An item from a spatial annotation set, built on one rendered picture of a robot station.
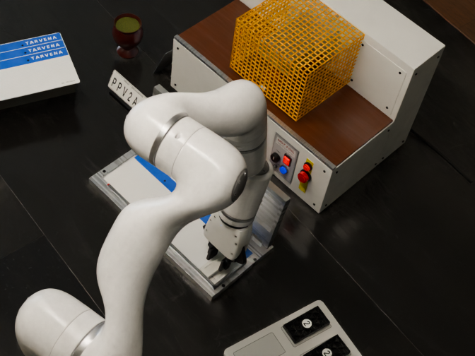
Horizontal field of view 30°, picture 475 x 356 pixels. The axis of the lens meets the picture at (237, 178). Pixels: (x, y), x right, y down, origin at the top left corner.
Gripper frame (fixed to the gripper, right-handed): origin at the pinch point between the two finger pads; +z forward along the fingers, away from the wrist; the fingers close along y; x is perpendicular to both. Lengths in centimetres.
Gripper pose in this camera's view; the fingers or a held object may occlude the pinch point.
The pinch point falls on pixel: (219, 257)
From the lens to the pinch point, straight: 207.0
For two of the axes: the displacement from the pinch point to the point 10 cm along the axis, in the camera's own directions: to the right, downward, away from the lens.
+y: 7.0, 6.2, -3.6
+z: -2.5, 6.8, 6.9
